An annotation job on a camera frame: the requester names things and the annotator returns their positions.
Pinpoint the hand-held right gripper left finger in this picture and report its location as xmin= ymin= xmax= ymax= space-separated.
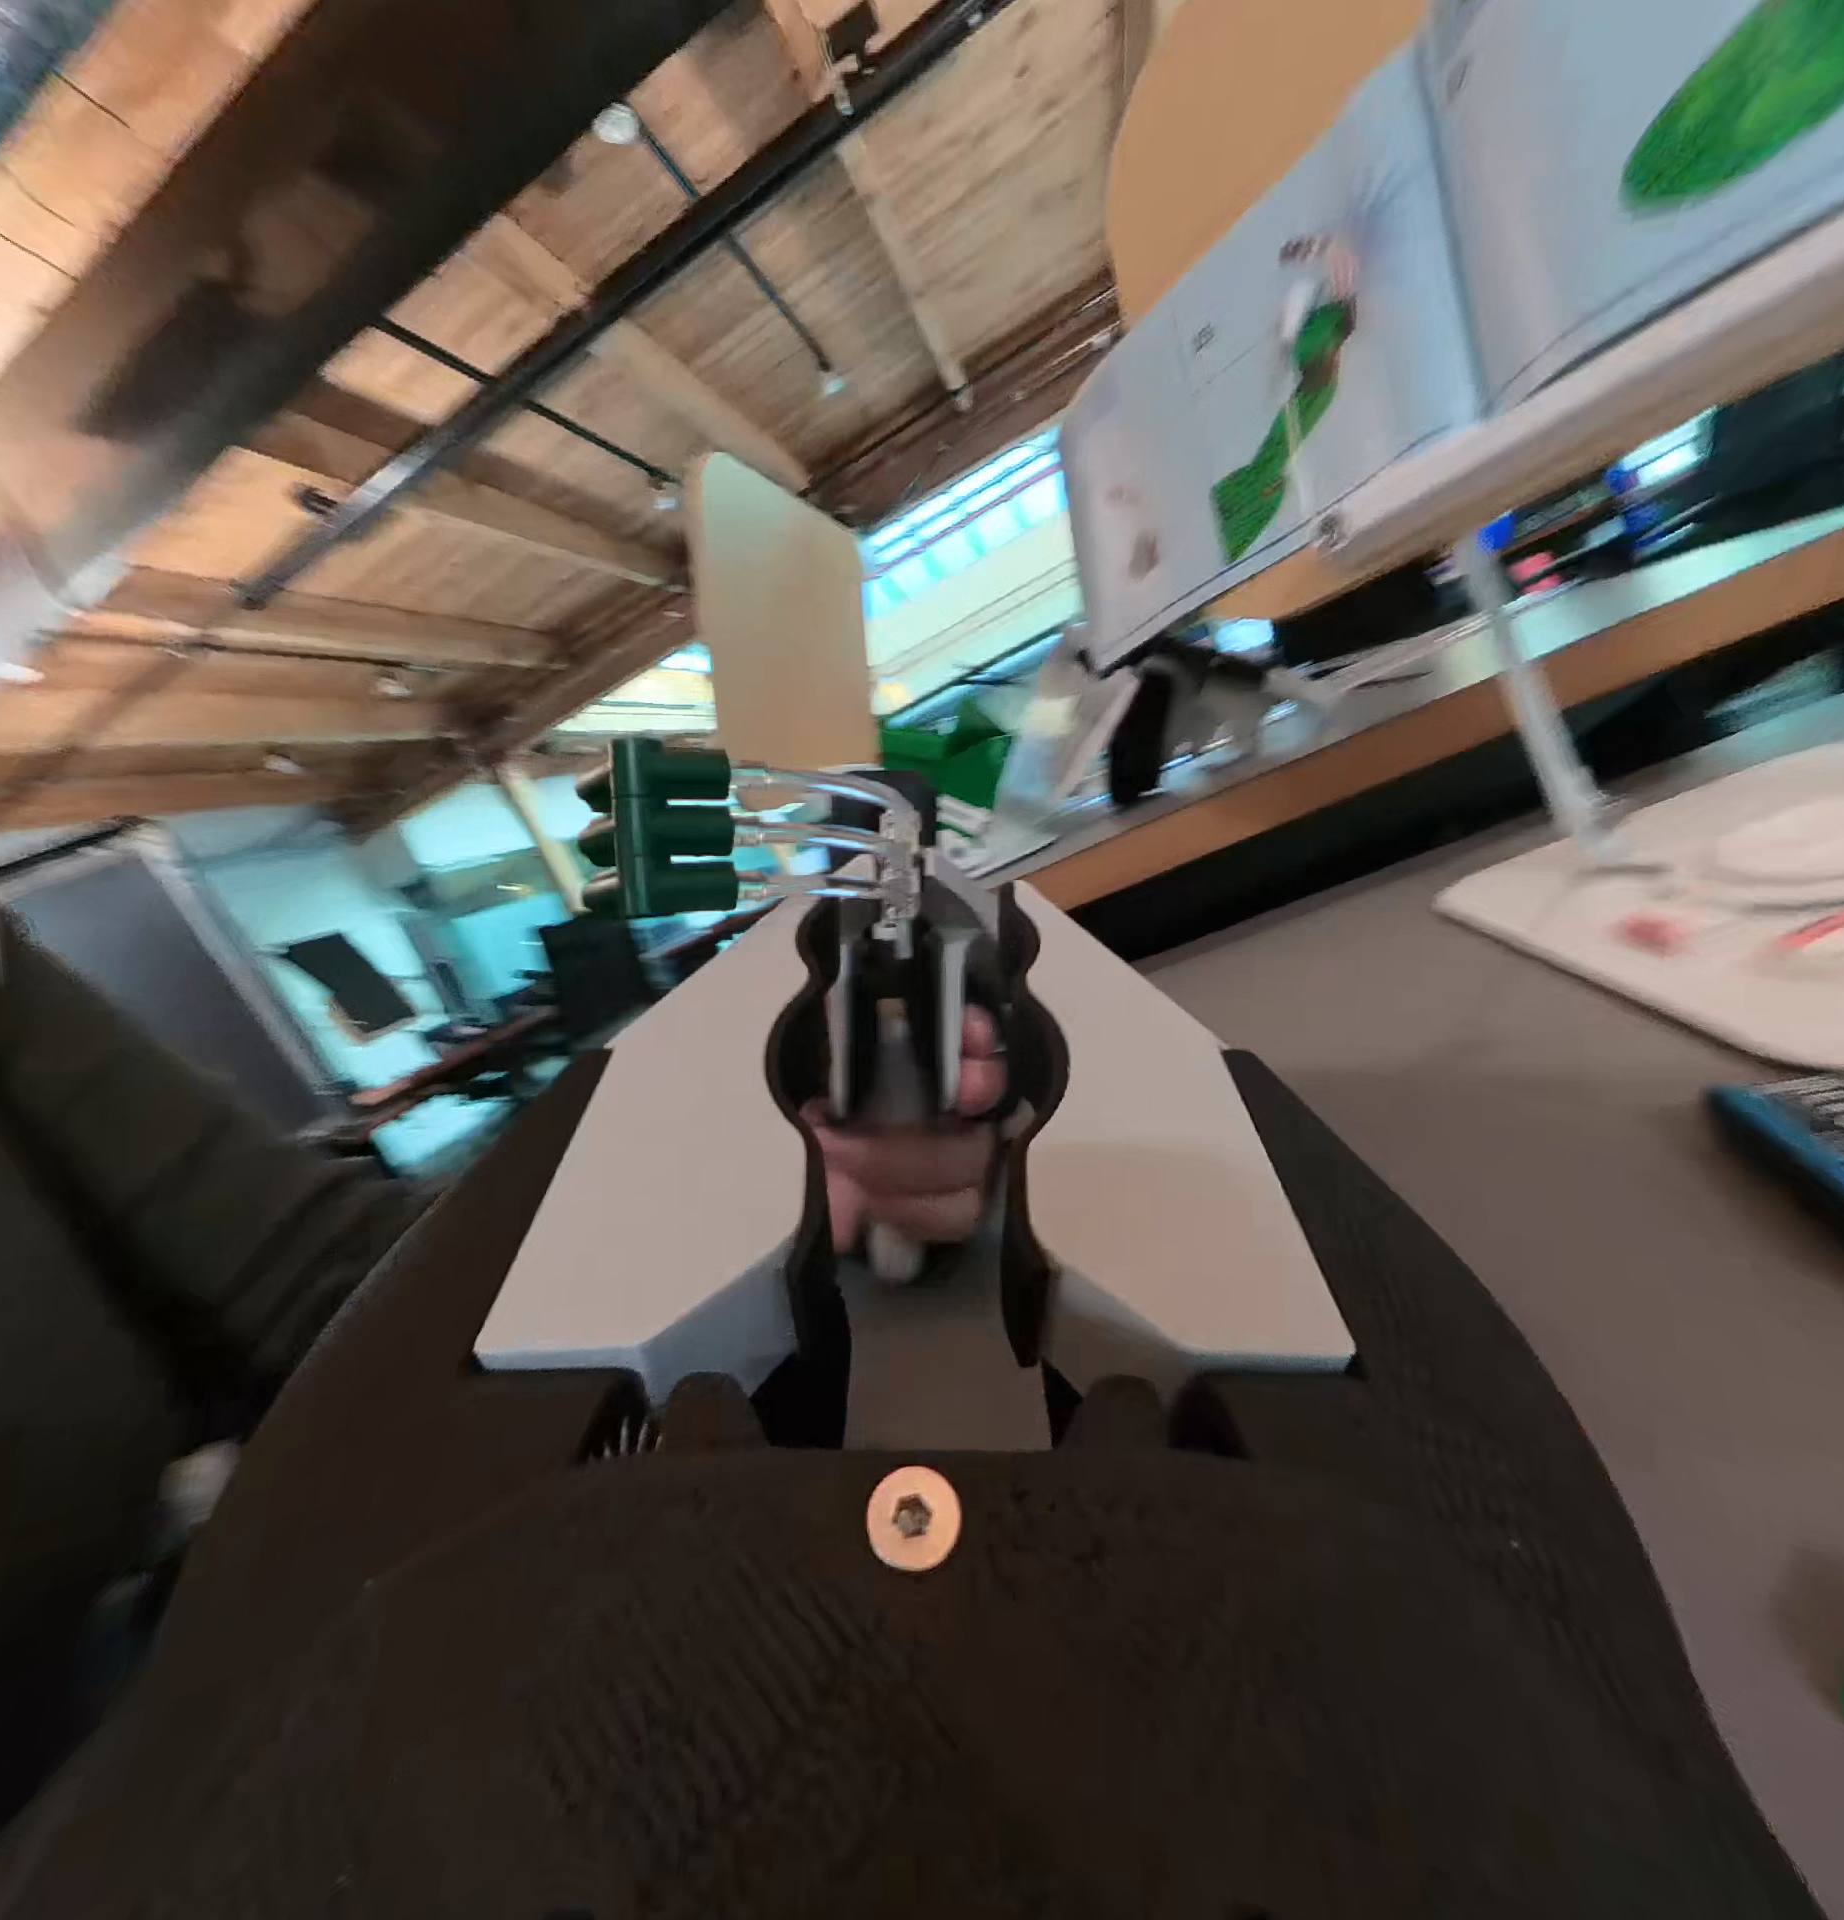
xmin=475 ymin=909 xmax=852 ymax=1448

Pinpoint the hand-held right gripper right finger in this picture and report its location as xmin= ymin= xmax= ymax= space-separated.
xmin=1004 ymin=883 xmax=1360 ymax=1444

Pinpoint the green brick model with tubes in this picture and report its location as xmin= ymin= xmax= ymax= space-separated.
xmin=576 ymin=736 xmax=1014 ymax=963

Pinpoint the person's left forearm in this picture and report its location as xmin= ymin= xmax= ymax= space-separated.
xmin=0 ymin=906 xmax=468 ymax=1503

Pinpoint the grey desk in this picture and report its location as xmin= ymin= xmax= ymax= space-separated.
xmin=847 ymin=736 xmax=1844 ymax=1920

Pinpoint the person's left hand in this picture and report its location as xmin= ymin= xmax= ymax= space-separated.
xmin=806 ymin=1004 xmax=1018 ymax=1249

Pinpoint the green bin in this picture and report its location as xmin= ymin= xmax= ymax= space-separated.
xmin=881 ymin=703 xmax=1018 ymax=826

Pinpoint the black monitor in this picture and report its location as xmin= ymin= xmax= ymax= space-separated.
xmin=283 ymin=931 xmax=418 ymax=1040

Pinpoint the small beige rounded panel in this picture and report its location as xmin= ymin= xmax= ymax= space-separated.
xmin=681 ymin=451 xmax=882 ymax=770

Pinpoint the wooden edged counter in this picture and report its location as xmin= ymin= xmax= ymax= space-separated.
xmin=1014 ymin=510 xmax=1844 ymax=965

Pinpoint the clear booklet stand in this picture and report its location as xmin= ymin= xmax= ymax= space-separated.
xmin=1454 ymin=532 xmax=1632 ymax=875

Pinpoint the white mat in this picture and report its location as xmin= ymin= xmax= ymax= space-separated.
xmin=1435 ymin=736 xmax=1844 ymax=1069

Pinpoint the black ceiling pipe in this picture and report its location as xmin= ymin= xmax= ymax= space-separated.
xmin=235 ymin=0 xmax=1137 ymax=609

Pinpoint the large beige rounded panel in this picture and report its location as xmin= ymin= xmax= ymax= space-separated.
xmin=1105 ymin=0 xmax=1438 ymax=331

